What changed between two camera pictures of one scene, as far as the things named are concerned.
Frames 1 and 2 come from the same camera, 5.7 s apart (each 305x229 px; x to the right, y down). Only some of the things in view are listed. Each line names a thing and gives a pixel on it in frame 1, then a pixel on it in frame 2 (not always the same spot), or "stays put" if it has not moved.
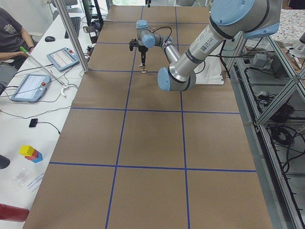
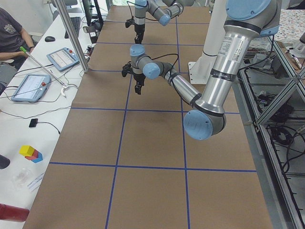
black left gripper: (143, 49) to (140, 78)
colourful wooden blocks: (30, 153) stays put
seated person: (15, 47) stays put
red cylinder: (8, 213) stays put
